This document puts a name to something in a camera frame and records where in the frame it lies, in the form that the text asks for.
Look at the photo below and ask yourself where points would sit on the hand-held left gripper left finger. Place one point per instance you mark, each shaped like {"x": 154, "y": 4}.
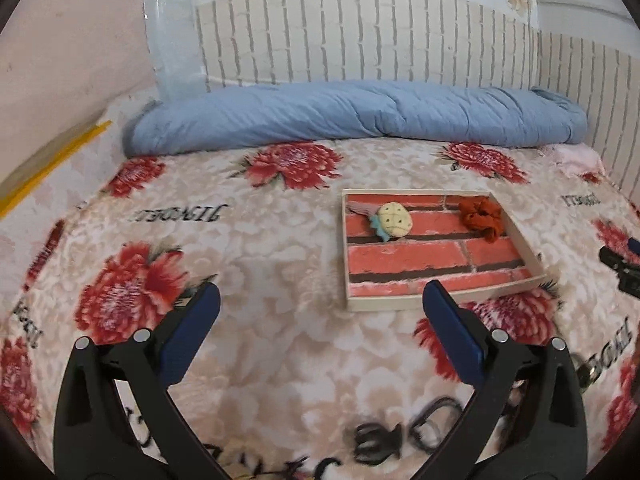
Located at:
{"x": 192, "y": 330}

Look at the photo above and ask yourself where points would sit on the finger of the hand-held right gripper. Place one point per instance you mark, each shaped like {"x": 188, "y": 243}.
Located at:
{"x": 630, "y": 280}
{"x": 620, "y": 258}

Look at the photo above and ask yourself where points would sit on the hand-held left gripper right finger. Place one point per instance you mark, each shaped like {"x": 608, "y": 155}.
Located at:
{"x": 450, "y": 330}

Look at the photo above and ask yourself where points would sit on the brick-patterned shallow tray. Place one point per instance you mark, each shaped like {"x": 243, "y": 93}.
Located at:
{"x": 425, "y": 255}

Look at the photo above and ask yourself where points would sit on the floral blanket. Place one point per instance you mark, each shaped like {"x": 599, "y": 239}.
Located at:
{"x": 280, "y": 285}

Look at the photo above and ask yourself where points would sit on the pink cloth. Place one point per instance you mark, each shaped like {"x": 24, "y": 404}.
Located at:
{"x": 580, "y": 156}

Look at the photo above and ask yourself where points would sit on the orange scrunchie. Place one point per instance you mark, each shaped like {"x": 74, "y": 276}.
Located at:
{"x": 477, "y": 215}

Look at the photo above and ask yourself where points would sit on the pineapple plush hair clip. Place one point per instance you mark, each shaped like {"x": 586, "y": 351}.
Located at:
{"x": 395, "y": 219}

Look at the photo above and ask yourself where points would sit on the yellow strip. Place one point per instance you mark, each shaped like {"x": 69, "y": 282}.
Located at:
{"x": 50, "y": 162}

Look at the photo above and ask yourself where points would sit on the blue quilt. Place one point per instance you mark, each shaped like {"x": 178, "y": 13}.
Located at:
{"x": 325, "y": 110}

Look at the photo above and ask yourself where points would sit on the clear plastic sheet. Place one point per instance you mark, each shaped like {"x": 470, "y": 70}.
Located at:
{"x": 175, "y": 35}

